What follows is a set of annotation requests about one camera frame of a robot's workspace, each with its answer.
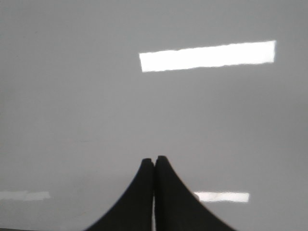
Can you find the white whiteboard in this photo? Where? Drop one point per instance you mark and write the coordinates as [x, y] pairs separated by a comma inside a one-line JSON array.
[[89, 88]]

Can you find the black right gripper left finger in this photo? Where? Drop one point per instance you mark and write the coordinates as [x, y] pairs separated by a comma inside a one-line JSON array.
[[133, 210]]

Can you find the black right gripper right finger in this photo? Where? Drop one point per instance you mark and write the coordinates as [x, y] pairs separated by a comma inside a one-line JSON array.
[[176, 208]]

